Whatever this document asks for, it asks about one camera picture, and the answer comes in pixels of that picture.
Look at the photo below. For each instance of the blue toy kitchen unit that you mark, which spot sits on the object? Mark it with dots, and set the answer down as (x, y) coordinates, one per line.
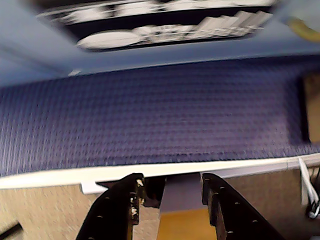
(30, 50)

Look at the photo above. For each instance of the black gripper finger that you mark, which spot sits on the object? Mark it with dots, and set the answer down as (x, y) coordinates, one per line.
(115, 212)
(235, 217)

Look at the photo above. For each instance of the blue woven mat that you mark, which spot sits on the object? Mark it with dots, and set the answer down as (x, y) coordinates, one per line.
(150, 117)

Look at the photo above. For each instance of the brown wooden board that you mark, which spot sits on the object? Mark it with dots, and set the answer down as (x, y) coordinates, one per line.
(313, 107)

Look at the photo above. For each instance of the blue dishwasher door with print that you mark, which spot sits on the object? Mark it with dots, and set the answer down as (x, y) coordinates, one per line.
(175, 52)

